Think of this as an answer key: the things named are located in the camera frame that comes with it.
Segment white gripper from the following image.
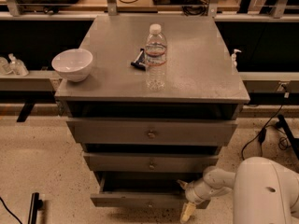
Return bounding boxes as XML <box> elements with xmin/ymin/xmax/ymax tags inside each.
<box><xmin>177</xmin><ymin>179</ymin><xmax>213</xmax><ymax>224</ymax></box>

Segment grey bottom drawer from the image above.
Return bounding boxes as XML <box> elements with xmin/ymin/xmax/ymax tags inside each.
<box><xmin>91</xmin><ymin>172</ymin><xmax>202</xmax><ymax>209</ymax></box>

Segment grey drawer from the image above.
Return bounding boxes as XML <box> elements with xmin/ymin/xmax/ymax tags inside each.
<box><xmin>91</xmin><ymin>172</ymin><xmax>202</xmax><ymax>209</ymax></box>
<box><xmin>83</xmin><ymin>153</ymin><xmax>218</xmax><ymax>173</ymax></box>
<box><xmin>66</xmin><ymin>118</ymin><xmax>237</xmax><ymax>147</ymax></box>

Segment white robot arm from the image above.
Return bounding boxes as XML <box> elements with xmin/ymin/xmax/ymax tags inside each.
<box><xmin>178</xmin><ymin>157</ymin><xmax>299</xmax><ymax>224</ymax></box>

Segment grey middle drawer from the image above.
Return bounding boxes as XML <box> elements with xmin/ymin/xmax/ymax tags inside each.
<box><xmin>83</xmin><ymin>153</ymin><xmax>218</xmax><ymax>173</ymax></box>

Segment grey top drawer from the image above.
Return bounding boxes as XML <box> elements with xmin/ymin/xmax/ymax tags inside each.
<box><xmin>66</xmin><ymin>118</ymin><xmax>237</xmax><ymax>147</ymax></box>

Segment grey drawer cabinet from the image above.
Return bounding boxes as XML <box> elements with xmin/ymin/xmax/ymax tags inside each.
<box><xmin>54</xmin><ymin>14</ymin><xmax>251</xmax><ymax>185</ymax></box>

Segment black table leg right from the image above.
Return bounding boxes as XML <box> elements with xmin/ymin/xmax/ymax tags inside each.
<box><xmin>278</xmin><ymin>115</ymin><xmax>299</xmax><ymax>160</ymax></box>

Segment white pump dispenser bottle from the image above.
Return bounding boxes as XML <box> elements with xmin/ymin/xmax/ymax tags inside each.
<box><xmin>231</xmin><ymin>49</ymin><xmax>242</xmax><ymax>67</ymax></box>

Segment black and white razor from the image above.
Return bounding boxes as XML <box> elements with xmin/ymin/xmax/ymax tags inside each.
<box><xmin>131</xmin><ymin>49</ymin><xmax>146</xmax><ymax>71</ymax></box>

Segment black stand bottom left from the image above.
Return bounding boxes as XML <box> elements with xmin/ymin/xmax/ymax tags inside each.
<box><xmin>27</xmin><ymin>192</ymin><xmax>43</xmax><ymax>224</ymax></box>

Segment clear plastic water bottle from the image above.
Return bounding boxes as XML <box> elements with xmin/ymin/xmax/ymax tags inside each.
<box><xmin>145</xmin><ymin>23</ymin><xmax>167</xmax><ymax>91</ymax></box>

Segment white bowl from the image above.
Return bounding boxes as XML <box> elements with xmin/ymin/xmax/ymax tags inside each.
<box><xmin>51</xmin><ymin>49</ymin><xmax>93</xmax><ymax>82</ymax></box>

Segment clear sanitizer bottle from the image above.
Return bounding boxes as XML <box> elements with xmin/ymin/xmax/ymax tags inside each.
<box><xmin>8</xmin><ymin>53</ymin><xmax>29</xmax><ymax>77</ymax></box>

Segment clear round bottle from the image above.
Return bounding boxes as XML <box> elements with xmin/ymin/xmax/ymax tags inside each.
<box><xmin>0</xmin><ymin>57</ymin><xmax>12</xmax><ymax>75</ymax></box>

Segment black floor cable right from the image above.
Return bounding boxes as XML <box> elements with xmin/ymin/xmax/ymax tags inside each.
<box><xmin>240</xmin><ymin>91</ymin><xmax>292</xmax><ymax>161</ymax></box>

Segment black bracket left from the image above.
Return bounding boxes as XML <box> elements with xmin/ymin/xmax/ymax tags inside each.
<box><xmin>17</xmin><ymin>102</ymin><xmax>35</xmax><ymax>122</ymax></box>

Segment grey metal shelf rail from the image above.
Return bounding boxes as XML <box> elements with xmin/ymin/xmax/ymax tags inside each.
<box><xmin>0</xmin><ymin>71</ymin><xmax>62</xmax><ymax>91</ymax></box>

